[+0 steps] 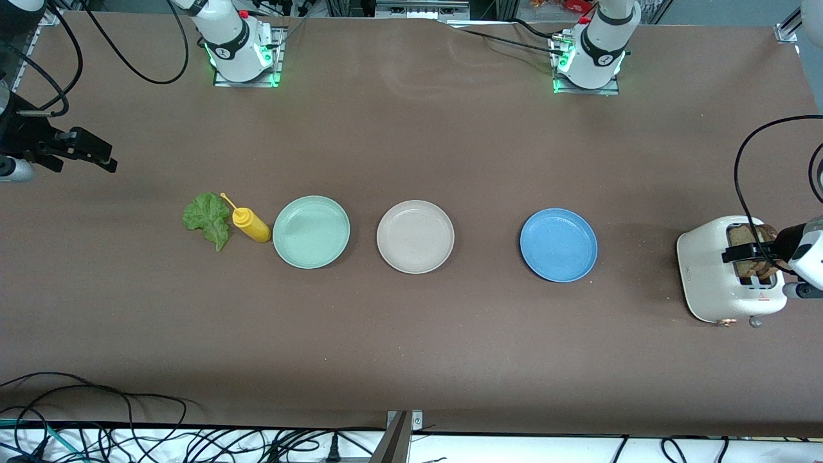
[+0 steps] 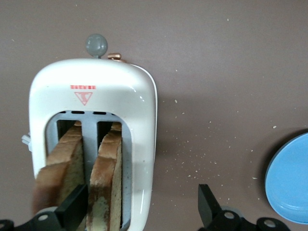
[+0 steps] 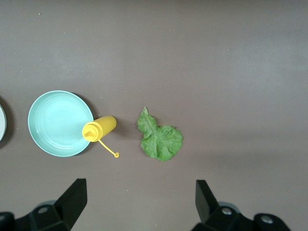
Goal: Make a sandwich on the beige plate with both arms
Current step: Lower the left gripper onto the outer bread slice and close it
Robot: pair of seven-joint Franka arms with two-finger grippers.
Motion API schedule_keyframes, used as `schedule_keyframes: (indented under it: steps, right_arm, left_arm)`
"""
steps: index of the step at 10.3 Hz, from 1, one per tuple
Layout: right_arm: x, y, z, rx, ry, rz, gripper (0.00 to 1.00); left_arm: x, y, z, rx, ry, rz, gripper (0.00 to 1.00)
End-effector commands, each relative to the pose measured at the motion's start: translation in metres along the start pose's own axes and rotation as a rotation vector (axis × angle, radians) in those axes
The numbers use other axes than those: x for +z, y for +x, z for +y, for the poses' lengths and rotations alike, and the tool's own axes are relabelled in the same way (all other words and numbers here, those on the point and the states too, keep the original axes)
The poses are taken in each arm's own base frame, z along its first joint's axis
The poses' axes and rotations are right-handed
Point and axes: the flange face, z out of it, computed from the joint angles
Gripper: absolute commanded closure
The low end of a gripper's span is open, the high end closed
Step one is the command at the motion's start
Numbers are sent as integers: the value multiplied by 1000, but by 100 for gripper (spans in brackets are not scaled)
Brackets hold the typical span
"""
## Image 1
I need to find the light crust bread slice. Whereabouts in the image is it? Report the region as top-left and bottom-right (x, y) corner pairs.
(730, 225), (769, 280)

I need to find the green lettuce leaf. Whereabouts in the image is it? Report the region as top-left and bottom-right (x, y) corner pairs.
(182, 192), (232, 252)

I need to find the yellow mustard squeeze bottle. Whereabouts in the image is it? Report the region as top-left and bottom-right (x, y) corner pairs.
(220, 192), (272, 244)

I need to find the blue plate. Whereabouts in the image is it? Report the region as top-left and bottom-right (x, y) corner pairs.
(520, 208), (599, 283)

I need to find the mint green plate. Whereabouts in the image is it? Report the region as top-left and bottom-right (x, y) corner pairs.
(273, 195), (351, 269)

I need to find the beige plate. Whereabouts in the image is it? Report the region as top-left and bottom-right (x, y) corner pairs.
(376, 200), (455, 275)

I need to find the dark crust bread slice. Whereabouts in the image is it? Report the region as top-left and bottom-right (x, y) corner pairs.
(759, 223), (785, 280)

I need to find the white two-slot toaster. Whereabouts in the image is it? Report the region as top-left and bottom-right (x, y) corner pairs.
(676, 215), (788, 329)

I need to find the grey electronics box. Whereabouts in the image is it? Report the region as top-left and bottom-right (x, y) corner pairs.
(375, 0), (471, 20)

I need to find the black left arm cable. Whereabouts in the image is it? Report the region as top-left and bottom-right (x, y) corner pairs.
(734, 114), (823, 274)
(808, 141), (823, 206)

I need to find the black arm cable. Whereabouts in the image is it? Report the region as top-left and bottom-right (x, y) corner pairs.
(734, 114), (823, 274)
(0, 3), (84, 118)
(808, 141), (823, 206)
(80, 0), (190, 86)

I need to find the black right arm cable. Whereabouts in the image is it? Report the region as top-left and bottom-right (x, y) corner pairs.
(0, 3), (84, 118)
(80, 0), (190, 86)

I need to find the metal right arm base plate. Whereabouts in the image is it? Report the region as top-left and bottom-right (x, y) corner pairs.
(212, 26), (284, 87)

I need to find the black looped floor cable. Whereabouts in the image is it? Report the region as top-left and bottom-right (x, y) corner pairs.
(0, 372), (188, 451)

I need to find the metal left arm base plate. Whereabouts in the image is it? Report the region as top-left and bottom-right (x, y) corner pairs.
(552, 35), (621, 96)

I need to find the teal floor cable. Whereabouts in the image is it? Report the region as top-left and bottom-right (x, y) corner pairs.
(0, 418), (87, 462)

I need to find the thin black cable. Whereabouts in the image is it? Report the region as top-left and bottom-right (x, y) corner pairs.
(444, 18), (566, 55)

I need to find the metal table bracket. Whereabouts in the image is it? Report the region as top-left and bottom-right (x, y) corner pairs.
(370, 410), (424, 463)

